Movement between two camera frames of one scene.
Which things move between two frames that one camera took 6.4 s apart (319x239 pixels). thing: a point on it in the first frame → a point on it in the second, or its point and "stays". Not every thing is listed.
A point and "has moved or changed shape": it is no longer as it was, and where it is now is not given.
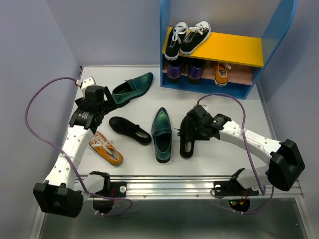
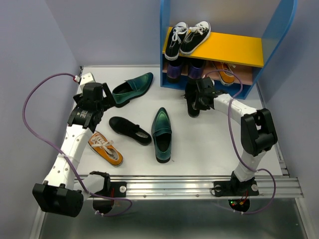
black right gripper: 194,135 → 202,107
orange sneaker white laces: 221,73 has moved or changed shape
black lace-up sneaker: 187,144 → 190,95
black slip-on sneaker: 134,132 stays
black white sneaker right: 197,34 stays
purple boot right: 195,69 stays
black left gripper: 109,104 stays
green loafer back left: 131,88 stays
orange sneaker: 99,144 stays
